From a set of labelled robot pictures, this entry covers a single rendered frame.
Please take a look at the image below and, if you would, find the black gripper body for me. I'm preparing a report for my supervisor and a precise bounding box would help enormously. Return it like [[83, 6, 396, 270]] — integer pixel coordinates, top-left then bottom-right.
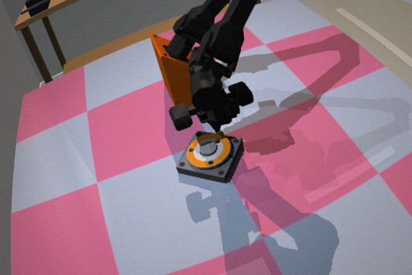
[[169, 81, 254, 131]]

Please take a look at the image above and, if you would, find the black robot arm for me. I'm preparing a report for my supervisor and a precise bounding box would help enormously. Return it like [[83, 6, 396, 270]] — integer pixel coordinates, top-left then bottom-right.
[[163, 0, 257, 128]]

